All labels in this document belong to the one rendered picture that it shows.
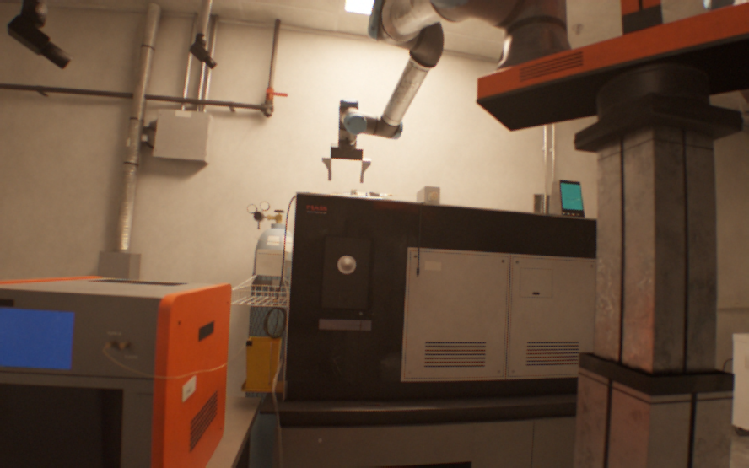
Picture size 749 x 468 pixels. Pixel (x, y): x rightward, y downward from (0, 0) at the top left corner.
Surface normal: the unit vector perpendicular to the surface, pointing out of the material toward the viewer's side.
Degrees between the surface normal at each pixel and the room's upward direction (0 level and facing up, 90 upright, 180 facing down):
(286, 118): 90
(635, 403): 90
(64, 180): 90
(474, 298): 90
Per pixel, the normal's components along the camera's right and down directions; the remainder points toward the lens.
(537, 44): -0.23, -0.37
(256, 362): 0.19, 0.00
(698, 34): -0.65, -0.08
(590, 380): -0.99, -0.06
